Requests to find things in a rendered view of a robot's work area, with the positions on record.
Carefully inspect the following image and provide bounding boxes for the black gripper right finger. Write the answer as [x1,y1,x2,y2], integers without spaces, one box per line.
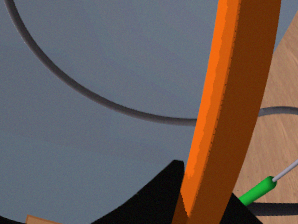
[220,193,262,224]

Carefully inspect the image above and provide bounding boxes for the orange curved bar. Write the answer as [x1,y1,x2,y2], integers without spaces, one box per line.
[172,0,281,224]

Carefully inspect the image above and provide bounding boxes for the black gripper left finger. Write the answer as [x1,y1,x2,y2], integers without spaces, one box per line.
[90,160,185,224]

